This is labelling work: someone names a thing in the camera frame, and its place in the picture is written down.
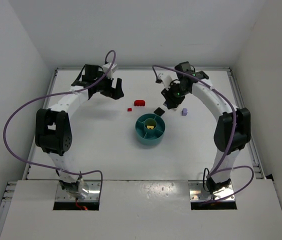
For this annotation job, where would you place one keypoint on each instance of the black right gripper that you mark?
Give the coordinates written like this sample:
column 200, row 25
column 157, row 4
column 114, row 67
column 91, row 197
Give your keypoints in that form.
column 170, row 100

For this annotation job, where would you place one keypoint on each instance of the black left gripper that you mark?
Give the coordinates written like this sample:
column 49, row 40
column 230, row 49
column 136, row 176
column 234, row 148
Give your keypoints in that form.
column 108, row 87

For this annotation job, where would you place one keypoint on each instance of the black square lego plate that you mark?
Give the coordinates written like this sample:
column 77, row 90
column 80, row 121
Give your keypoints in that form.
column 159, row 111

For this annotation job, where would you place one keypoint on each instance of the large red lego brick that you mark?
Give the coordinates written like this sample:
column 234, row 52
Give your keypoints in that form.
column 139, row 103

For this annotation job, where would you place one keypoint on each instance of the long yellow lego plate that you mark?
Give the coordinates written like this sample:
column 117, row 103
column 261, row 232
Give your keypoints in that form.
column 150, row 127

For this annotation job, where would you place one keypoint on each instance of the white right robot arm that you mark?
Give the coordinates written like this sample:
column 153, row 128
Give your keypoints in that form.
column 233, row 124

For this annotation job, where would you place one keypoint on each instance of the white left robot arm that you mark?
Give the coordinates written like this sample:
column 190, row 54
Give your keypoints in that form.
column 53, row 132

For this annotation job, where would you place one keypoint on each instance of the teal round divided container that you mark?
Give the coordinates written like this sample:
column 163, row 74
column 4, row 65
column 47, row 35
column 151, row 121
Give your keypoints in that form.
column 150, row 137

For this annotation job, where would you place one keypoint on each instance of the white front cover board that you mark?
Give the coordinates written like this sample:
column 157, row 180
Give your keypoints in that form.
column 142, row 210

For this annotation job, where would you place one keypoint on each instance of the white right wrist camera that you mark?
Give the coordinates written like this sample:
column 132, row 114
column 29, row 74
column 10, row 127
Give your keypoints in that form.
column 165, row 79

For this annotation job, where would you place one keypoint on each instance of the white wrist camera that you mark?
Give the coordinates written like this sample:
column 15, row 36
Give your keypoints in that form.
column 109, row 69
column 165, row 79

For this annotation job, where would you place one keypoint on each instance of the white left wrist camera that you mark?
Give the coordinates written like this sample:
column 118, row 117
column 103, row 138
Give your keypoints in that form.
column 109, row 69

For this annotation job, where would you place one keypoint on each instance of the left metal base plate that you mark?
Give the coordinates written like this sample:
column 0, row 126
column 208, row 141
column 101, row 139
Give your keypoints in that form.
column 84, row 191

